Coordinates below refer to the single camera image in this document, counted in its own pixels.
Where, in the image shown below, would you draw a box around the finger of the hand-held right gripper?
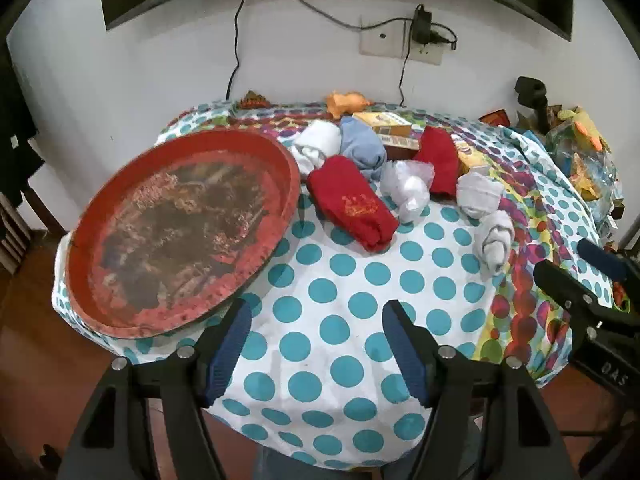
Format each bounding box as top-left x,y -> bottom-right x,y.
532,259 -> 618,322
577,239 -> 640,286

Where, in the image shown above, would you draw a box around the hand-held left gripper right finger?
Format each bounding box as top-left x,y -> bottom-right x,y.
382,300 -> 583,480

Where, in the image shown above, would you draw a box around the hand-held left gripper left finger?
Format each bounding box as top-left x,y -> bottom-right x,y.
59,297 -> 253,480

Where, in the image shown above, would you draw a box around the white sock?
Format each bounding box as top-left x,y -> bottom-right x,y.
291,120 -> 343,171
474,210 -> 516,268
456,170 -> 505,220

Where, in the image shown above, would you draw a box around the round red tray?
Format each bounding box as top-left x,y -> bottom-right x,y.
64,129 -> 302,341

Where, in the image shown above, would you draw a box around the yellow medicine box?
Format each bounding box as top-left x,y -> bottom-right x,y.
452,140 -> 493,176
352,111 -> 413,137

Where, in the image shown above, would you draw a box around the red embroidered sock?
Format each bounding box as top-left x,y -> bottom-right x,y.
412,126 -> 461,198
306,155 -> 401,253

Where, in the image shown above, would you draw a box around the clear plastic bag bundle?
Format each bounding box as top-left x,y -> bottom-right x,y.
380,159 -> 436,224

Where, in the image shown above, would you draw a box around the small brown and cream box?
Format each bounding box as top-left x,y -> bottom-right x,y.
377,132 -> 421,162

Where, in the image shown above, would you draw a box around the light blue sock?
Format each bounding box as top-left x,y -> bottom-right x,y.
340,116 -> 388,181

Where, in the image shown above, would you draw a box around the yellow patterned packet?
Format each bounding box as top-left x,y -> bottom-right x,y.
570,152 -> 603,202

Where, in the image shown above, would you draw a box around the clear plastic bag pile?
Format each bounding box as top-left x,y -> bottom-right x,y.
545,125 -> 627,203

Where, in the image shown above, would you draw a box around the polka dot tablecloth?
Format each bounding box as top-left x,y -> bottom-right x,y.
50,97 -> 626,471

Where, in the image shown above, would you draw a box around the yellow knitted toy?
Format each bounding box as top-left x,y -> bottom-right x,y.
560,106 -> 612,153

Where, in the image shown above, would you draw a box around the black clamp stand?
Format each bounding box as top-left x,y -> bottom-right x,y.
515,76 -> 551,133

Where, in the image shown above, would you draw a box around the small red ornament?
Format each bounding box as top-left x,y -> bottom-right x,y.
235,90 -> 271,110

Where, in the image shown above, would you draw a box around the orange rubber toy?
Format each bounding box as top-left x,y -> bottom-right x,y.
326,91 -> 373,120

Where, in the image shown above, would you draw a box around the black power adapter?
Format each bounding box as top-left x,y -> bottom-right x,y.
411,4 -> 435,46

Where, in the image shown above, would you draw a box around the hanging dark clothes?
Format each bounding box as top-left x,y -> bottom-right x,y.
0,40 -> 46,196

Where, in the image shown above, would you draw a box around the black adapter cable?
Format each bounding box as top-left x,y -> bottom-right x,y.
397,42 -> 413,107

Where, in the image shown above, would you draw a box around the black wall plug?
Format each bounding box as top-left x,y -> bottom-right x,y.
431,22 -> 458,51

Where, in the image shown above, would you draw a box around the white wall outlet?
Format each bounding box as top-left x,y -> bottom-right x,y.
359,16 -> 445,67

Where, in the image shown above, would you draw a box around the black television cable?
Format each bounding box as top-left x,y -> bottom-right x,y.
225,0 -> 252,100

